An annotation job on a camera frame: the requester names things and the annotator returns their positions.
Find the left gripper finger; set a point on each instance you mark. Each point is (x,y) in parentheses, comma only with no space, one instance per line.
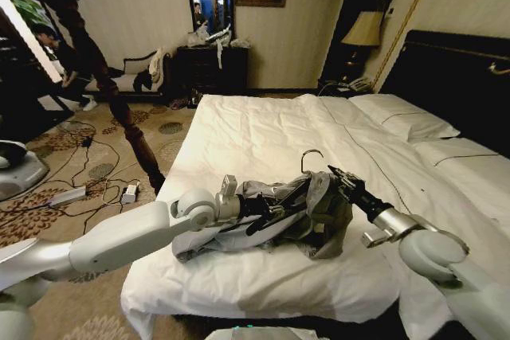
(255,227)
(279,206)

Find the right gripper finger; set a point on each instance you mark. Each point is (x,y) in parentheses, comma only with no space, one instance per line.
(344,174)
(343,192)

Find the grey garment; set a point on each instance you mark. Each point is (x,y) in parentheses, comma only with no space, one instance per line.
(322,220)

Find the black hanger with metal hook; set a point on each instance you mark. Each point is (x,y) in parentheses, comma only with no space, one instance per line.
(303,165)

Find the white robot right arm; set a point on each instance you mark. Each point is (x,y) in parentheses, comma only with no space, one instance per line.
(438,252)

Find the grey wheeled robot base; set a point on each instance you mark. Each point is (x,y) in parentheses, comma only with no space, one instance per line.
(22,174)

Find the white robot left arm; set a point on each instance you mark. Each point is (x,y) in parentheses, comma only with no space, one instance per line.
(119,232)

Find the bed with white duvet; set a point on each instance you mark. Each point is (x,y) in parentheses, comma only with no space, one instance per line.
(279,129)

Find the white pillow with dark piping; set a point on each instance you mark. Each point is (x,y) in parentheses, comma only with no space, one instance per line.
(402,115)
(466,153)

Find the dark nightstand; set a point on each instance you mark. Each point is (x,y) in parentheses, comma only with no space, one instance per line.
(330,87)

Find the desk telephone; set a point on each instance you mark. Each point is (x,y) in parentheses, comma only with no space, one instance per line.
(358,84)

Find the white robot front shell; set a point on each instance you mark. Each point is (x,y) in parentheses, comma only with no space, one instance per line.
(259,334)

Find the white power adapter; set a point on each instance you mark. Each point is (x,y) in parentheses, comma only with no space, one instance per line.
(129,194)

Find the pair of shoes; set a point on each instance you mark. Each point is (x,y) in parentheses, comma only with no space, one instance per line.
(178,103)

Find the dark padded headboard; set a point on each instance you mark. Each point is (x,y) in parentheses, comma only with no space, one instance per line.
(446,77)

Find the dark wooden dresser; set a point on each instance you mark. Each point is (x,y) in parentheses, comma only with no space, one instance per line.
(207,71)

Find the table lamp with cream shade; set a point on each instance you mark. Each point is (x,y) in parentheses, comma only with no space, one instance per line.
(363,29)

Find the white cloth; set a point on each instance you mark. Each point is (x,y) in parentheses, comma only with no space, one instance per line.
(158,65)

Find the white items pile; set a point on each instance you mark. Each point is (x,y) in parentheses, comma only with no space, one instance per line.
(199,37)

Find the dark framed chaise sofa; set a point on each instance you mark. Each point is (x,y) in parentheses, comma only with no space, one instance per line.
(127,73)

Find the gold headboard ornament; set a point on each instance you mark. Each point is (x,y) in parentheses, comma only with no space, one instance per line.
(498,68)

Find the grey power strip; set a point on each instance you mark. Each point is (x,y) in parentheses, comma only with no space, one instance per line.
(67,196)

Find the person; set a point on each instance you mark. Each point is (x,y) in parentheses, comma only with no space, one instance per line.
(65,63)

